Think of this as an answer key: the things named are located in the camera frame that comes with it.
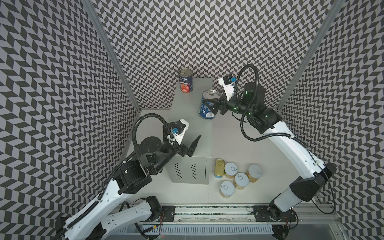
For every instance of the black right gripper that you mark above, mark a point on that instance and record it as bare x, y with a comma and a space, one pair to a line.
222, 104

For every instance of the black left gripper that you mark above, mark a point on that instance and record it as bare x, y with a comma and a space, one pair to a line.
191, 148

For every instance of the white lid can front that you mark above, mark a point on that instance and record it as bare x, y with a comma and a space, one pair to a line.
226, 189

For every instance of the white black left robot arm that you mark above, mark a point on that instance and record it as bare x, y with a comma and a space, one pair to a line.
96, 221

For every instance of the blue label tin can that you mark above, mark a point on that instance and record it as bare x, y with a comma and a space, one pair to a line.
209, 99

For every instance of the grey metal cabinet box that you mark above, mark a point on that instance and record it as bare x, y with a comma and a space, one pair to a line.
195, 169

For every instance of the right aluminium corner post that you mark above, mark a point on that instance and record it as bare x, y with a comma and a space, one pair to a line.
321, 34

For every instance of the white lid can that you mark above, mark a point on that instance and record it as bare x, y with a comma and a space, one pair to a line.
226, 189
231, 170
240, 181
254, 172

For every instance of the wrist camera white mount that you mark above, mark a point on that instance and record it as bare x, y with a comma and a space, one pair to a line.
178, 129
228, 84

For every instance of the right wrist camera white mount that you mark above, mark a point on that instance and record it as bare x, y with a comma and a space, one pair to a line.
228, 84

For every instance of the aluminium corner post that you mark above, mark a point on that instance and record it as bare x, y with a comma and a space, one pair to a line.
321, 34
94, 18

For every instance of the left aluminium corner post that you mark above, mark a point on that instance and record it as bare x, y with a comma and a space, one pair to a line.
94, 18

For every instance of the gold rectangular sardine tin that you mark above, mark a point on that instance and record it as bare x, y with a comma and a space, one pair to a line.
219, 168

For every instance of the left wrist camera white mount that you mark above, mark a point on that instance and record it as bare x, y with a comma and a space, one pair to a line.
178, 129

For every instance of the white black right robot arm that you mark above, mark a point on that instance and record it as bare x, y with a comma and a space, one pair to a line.
313, 172

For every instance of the tomato can dark label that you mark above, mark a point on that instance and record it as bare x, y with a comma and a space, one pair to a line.
186, 80

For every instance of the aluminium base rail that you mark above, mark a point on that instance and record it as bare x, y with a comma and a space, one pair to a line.
231, 221

